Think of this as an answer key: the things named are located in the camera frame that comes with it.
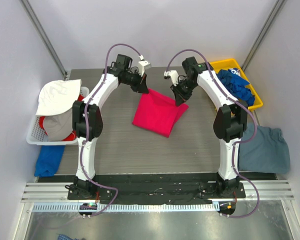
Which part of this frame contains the pink t shirt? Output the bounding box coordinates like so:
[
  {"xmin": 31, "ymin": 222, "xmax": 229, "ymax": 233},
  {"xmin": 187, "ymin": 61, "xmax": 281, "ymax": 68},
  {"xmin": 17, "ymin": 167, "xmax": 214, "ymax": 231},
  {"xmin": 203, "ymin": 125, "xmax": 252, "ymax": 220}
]
[{"xmin": 132, "ymin": 89, "xmax": 189, "ymax": 138}]

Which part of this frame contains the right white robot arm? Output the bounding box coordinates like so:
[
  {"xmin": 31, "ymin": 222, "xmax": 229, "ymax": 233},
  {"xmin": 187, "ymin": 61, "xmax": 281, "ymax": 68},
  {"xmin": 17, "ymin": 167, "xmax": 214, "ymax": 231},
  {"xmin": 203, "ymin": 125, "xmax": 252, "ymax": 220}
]
[{"xmin": 164, "ymin": 57, "xmax": 248, "ymax": 198}]

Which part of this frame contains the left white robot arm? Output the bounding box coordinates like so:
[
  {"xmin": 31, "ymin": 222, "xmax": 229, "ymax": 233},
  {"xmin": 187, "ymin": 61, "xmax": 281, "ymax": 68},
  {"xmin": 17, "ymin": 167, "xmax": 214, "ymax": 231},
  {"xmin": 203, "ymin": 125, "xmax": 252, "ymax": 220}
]
[{"xmin": 67, "ymin": 54, "xmax": 151, "ymax": 200}]

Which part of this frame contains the blue t shirt in tray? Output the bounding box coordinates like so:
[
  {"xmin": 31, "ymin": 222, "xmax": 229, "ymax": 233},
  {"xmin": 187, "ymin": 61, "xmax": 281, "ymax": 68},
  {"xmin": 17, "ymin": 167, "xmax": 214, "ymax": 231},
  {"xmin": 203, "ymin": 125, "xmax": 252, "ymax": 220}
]
[{"xmin": 216, "ymin": 68, "xmax": 255, "ymax": 107}]

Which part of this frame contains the yellow plastic tray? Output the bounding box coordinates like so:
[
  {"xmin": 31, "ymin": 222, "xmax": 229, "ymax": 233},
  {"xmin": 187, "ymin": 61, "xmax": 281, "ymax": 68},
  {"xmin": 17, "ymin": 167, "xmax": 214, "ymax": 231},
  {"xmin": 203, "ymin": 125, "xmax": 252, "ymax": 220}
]
[{"xmin": 209, "ymin": 58, "xmax": 263, "ymax": 112}]

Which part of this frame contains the white t shirt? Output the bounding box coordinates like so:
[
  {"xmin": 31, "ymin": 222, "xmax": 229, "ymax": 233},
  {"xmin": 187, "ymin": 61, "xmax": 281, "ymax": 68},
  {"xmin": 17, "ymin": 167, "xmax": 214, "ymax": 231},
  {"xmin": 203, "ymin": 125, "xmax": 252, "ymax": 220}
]
[{"xmin": 35, "ymin": 79, "xmax": 82, "ymax": 117}]

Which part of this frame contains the grey t shirt in basket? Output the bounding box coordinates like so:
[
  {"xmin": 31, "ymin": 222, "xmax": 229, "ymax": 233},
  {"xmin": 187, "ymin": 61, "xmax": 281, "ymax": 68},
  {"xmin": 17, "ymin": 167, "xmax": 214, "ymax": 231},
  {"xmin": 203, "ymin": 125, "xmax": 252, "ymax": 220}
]
[{"xmin": 43, "ymin": 109, "xmax": 76, "ymax": 142}]

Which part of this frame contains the grey-blue t shirt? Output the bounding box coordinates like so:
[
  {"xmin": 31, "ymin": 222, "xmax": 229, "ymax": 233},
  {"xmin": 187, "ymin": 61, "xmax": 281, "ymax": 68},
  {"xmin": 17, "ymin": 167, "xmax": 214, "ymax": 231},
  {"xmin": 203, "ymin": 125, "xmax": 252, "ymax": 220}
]
[{"xmin": 238, "ymin": 126, "xmax": 291, "ymax": 174}]

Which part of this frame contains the white plastic basket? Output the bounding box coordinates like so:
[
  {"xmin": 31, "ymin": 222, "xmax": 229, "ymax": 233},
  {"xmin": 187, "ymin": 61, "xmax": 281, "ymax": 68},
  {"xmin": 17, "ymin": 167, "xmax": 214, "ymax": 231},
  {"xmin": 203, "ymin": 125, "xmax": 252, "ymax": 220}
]
[{"xmin": 26, "ymin": 86, "xmax": 90, "ymax": 146}]

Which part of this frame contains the blue cloth at left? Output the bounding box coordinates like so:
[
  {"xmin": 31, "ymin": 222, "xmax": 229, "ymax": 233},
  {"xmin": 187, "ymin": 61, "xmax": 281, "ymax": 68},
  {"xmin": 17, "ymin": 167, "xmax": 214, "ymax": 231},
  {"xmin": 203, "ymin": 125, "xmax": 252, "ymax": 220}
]
[{"xmin": 34, "ymin": 145, "xmax": 65, "ymax": 178}]

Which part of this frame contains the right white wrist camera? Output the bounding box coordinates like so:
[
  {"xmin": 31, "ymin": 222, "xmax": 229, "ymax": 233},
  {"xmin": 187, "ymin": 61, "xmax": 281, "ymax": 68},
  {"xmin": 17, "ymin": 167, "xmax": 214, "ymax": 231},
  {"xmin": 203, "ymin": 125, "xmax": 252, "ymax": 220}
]
[{"xmin": 163, "ymin": 70, "xmax": 179, "ymax": 86}]

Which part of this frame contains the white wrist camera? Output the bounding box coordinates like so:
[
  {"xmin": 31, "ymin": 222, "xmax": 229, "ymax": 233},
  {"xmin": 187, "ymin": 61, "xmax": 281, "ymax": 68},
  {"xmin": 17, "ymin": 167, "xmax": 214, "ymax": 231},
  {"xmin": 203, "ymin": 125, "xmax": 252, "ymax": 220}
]
[
  {"xmin": 163, "ymin": 70, "xmax": 179, "ymax": 86},
  {"xmin": 137, "ymin": 55, "xmax": 152, "ymax": 77}
]

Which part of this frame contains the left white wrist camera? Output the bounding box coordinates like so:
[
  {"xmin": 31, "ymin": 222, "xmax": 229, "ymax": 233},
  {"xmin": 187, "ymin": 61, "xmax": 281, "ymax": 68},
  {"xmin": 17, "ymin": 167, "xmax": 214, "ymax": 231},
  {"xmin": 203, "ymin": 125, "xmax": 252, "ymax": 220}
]
[{"xmin": 137, "ymin": 55, "xmax": 152, "ymax": 77}]

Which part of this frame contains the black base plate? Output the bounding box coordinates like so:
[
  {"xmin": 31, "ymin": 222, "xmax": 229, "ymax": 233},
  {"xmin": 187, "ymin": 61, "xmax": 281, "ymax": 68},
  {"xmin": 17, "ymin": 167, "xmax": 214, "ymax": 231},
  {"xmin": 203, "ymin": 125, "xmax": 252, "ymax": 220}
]
[{"xmin": 65, "ymin": 173, "xmax": 246, "ymax": 206}]

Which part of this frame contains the white slotted cable duct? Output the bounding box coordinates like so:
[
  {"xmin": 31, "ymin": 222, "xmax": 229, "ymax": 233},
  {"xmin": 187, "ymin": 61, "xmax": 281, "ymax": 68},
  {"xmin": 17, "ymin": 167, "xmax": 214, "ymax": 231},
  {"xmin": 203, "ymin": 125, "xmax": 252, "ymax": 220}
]
[{"xmin": 32, "ymin": 202, "xmax": 220, "ymax": 213}]

